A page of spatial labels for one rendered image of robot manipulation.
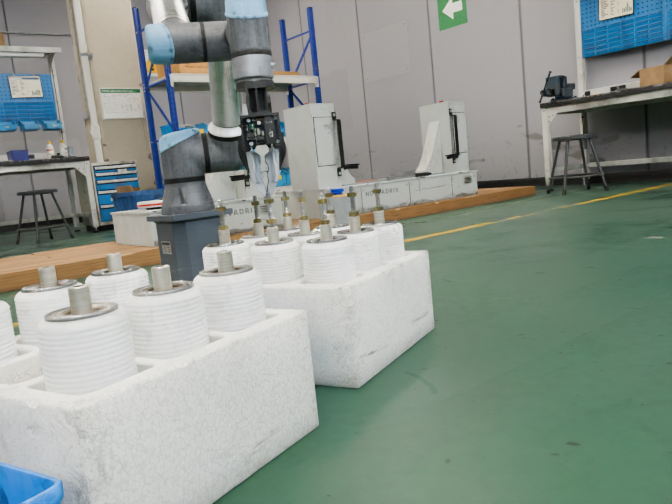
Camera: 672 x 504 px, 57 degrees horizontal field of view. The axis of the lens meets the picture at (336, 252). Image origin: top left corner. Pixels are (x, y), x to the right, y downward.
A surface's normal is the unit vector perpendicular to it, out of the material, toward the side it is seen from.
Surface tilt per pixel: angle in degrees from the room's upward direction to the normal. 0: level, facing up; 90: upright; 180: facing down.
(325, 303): 90
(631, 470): 0
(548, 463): 0
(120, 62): 90
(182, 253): 90
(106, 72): 90
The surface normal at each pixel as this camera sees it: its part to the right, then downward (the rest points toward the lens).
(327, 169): 0.63, 0.04
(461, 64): -0.77, 0.16
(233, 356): 0.85, -0.02
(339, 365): -0.47, 0.16
